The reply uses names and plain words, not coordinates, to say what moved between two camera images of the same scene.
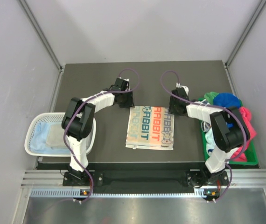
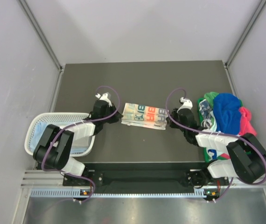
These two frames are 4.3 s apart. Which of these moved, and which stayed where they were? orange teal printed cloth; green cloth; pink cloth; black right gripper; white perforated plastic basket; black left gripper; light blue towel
Moved: black right gripper; black left gripper; orange teal printed cloth
Stayed: light blue towel; pink cloth; white perforated plastic basket; green cloth
